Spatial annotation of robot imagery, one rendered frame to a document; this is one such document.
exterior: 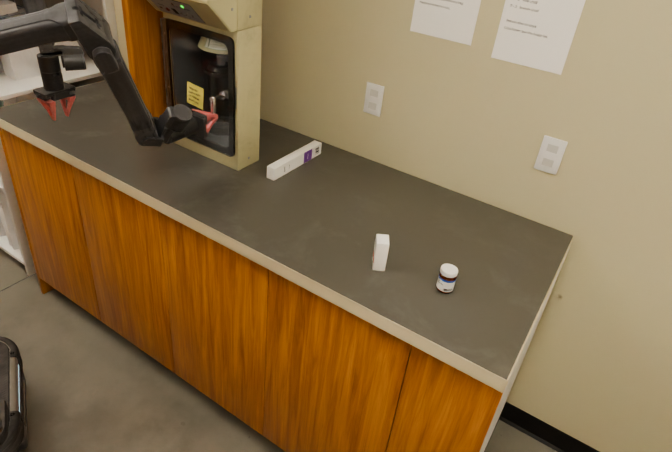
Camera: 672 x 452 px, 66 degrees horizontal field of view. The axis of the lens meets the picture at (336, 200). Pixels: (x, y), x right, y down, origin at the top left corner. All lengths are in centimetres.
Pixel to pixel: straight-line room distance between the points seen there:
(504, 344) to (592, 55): 83
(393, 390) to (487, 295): 35
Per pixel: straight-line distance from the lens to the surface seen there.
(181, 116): 153
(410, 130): 188
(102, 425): 230
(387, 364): 142
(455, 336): 129
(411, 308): 132
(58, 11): 124
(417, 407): 147
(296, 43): 205
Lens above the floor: 182
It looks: 32 degrees down
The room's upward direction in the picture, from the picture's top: 6 degrees clockwise
